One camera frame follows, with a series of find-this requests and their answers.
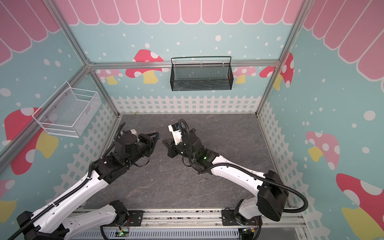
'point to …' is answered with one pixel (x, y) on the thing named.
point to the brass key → (205, 177)
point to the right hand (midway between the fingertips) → (162, 141)
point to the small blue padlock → (159, 137)
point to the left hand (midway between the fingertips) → (160, 137)
